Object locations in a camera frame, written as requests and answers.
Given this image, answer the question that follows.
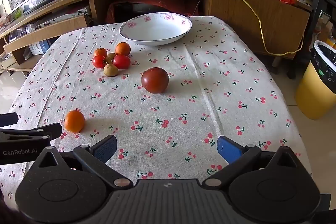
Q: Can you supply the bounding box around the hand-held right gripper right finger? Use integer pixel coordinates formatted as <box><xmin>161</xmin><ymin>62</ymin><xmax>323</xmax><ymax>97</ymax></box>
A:
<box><xmin>202</xmin><ymin>135</ymin><xmax>304</xmax><ymax>189</ymax></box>

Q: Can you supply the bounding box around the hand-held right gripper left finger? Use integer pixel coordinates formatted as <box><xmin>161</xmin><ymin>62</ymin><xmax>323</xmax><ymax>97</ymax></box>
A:
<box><xmin>33</xmin><ymin>134</ymin><xmax>134</xmax><ymax>190</ymax></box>

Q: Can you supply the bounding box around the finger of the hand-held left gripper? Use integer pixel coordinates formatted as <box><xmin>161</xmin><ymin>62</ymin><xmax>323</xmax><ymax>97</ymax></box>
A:
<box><xmin>0</xmin><ymin>112</ymin><xmax>19</xmax><ymax>127</ymax></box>
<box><xmin>0</xmin><ymin>123</ymin><xmax>63</xmax><ymax>141</ymax></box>

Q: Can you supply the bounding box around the small red tomato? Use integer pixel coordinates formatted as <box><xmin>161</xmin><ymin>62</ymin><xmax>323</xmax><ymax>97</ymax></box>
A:
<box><xmin>92</xmin><ymin>55</ymin><xmax>107</xmax><ymax>69</ymax></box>
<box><xmin>113</xmin><ymin>54</ymin><xmax>131</xmax><ymax>69</ymax></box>

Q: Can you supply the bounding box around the large dark red tomato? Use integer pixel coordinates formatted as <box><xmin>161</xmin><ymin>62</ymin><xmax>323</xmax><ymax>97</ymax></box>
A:
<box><xmin>141</xmin><ymin>67</ymin><xmax>169</xmax><ymax>94</ymax></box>

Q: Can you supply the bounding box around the floral white bowl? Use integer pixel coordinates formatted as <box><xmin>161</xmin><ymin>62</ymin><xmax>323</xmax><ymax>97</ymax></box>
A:
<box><xmin>119</xmin><ymin>12</ymin><xmax>193</xmax><ymax>46</ymax></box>

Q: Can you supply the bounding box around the cherry print tablecloth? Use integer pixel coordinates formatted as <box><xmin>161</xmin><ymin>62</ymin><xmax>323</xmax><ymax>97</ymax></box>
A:
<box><xmin>0</xmin><ymin>15</ymin><xmax>313</xmax><ymax>214</ymax></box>

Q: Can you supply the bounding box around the blue white carton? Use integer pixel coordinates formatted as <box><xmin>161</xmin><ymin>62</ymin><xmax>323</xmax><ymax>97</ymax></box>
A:
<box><xmin>28</xmin><ymin>39</ymin><xmax>53</xmax><ymax>55</ymax></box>

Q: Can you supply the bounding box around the yellow trash bin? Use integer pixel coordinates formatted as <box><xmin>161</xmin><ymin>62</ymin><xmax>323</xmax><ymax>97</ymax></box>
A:
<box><xmin>294</xmin><ymin>40</ymin><xmax>336</xmax><ymax>120</ymax></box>

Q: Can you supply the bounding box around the silver set-top box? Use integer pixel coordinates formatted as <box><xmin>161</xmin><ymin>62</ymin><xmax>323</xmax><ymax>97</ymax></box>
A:
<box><xmin>25</xmin><ymin>7</ymin><xmax>91</xmax><ymax>31</ymax></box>

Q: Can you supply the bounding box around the black bin bag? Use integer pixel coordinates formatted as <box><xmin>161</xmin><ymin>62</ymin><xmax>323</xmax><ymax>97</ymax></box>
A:
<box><xmin>311</xmin><ymin>42</ymin><xmax>336</xmax><ymax>95</ymax></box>

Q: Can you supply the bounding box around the wooden television stand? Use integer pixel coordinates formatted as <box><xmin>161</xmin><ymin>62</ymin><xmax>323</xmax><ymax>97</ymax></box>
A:
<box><xmin>0</xmin><ymin>0</ymin><xmax>313</xmax><ymax>76</ymax></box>

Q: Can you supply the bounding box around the yellow cable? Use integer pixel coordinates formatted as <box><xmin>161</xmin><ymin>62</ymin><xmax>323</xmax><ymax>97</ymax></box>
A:
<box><xmin>154</xmin><ymin>0</ymin><xmax>305</xmax><ymax>56</ymax></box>

